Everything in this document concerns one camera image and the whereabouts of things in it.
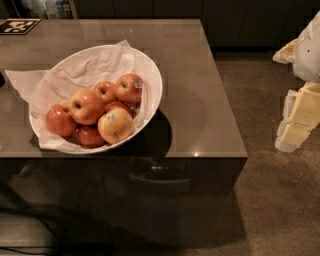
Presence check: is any red apple with white sticker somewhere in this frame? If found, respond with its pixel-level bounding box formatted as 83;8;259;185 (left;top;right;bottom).
116;73;144;104

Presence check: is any small red apple back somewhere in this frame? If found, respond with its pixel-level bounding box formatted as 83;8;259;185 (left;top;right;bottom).
94;80;117;104

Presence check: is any grey glass table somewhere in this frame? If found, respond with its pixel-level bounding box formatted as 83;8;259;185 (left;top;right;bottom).
0;19;247;249

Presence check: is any white paper liner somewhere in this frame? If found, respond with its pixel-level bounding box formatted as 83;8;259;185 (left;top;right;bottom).
4;39;151;152

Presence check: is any red apple bottom front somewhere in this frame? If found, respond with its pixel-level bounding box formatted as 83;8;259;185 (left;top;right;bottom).
78;125;105;148

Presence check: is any red apple hidden centre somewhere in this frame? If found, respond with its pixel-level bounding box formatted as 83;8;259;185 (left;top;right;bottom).
104;101;131;113

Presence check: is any black white fiducial marker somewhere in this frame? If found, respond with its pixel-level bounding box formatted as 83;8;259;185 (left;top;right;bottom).
0;18;40;35

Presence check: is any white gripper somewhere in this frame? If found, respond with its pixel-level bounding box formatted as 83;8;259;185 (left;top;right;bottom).
272;11;320;153

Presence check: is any yellow apple with sticker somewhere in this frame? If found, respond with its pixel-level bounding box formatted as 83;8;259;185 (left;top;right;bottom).
98;107;135;144

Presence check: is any large red yellow apple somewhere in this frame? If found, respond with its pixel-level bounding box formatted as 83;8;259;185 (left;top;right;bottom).
70;89;105;125

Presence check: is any red apple far left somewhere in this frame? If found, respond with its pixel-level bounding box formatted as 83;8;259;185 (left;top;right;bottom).
46;103;78;137

